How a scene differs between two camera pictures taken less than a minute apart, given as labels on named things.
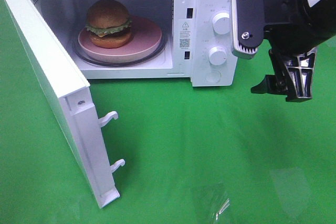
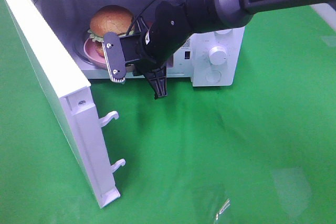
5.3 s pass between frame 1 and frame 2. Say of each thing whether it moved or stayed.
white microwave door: stayed
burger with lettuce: moved
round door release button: stayed
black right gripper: moved
